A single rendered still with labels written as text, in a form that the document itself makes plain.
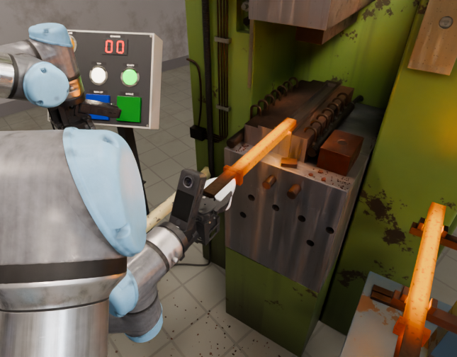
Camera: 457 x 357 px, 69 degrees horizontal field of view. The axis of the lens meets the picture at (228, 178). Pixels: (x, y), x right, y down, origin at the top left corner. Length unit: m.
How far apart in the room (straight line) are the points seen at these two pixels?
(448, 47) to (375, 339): 0.69
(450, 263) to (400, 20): 1.38
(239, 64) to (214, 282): 1.10
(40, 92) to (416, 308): 0.74
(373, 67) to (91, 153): 1.16
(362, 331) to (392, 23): 0.93
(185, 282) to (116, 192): 1.54
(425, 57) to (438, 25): 0.07
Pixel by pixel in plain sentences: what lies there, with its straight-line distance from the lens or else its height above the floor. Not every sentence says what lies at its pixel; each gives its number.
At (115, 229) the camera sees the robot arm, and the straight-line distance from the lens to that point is 0.28.
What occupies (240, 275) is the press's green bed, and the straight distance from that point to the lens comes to 1.39.
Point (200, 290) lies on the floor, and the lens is 1.77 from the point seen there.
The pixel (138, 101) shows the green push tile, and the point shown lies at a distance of 1.07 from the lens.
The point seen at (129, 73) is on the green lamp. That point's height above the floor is 1.10.
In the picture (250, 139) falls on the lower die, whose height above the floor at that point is 0.93.
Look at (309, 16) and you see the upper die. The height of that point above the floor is 1.29.
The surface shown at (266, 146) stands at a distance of 0.86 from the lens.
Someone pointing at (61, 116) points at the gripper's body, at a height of 1.10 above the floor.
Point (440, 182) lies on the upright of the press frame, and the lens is 1.08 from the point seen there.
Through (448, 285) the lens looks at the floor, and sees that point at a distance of 2.10.
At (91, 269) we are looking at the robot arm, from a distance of 0.29.
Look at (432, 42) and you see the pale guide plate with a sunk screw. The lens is 0.92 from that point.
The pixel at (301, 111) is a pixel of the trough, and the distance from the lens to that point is 1.10.
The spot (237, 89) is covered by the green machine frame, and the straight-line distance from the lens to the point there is 1.17.
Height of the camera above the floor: 1.46
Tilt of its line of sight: 38 degrees down
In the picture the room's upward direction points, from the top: straight up
